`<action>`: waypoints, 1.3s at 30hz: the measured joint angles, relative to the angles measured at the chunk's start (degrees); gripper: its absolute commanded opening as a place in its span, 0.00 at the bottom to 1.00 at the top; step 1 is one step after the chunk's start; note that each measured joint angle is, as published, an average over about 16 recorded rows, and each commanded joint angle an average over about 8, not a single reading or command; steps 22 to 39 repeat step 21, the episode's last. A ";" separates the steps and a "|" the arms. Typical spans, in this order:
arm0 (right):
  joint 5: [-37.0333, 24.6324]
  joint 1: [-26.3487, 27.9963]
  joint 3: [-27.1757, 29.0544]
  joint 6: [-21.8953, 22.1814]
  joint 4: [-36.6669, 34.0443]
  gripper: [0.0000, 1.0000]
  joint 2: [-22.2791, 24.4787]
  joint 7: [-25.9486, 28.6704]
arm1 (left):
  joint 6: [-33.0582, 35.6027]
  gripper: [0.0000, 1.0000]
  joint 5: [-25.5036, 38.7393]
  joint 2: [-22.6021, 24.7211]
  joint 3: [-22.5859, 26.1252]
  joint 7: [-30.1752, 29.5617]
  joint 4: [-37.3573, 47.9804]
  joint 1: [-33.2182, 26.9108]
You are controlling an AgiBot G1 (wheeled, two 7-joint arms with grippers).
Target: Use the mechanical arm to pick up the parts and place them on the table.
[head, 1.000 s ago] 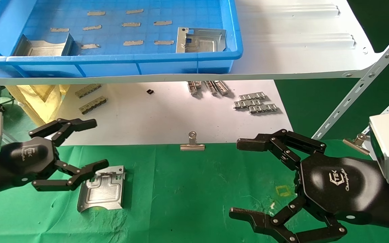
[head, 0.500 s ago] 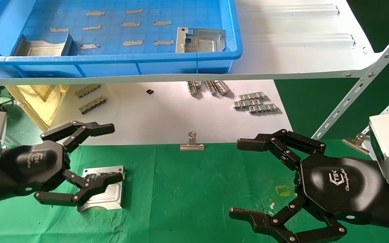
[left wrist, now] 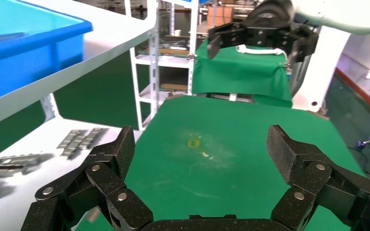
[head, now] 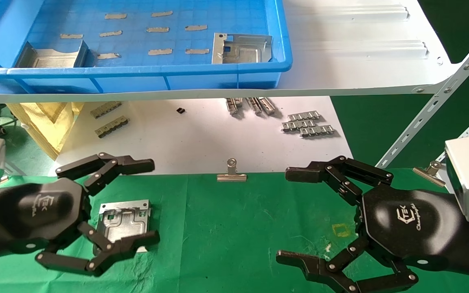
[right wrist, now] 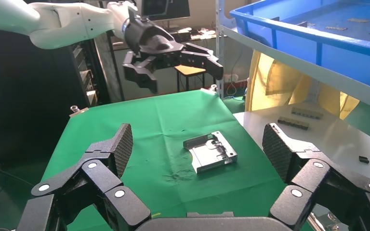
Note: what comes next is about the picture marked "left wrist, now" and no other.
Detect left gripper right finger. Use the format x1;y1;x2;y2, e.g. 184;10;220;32
266;124;370;231

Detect white robot torso column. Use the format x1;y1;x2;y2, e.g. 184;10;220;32
291;27;352;113

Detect white perforated shelf post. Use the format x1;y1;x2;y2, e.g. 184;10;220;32
148;0;161;123
39;93;62;123

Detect silver metal link strip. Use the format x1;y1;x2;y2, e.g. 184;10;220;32
62;129;98;157
70;127;109;160
56;129;88;151

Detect green table cloth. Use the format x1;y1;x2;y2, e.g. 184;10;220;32
76;95;368;231
192;39;293;108

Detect blue plastic tray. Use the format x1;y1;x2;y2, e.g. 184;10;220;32
0;0;93;107

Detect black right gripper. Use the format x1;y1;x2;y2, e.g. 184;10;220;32
207;0;319;64

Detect brown cardboard box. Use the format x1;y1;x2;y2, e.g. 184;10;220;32
206;5;234;28

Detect white metal shelving rack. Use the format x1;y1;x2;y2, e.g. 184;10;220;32
124;0;202;131

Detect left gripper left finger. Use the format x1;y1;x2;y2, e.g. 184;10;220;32
20;126;154;231

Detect white cable loop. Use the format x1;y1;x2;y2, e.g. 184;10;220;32
235;44;290;63

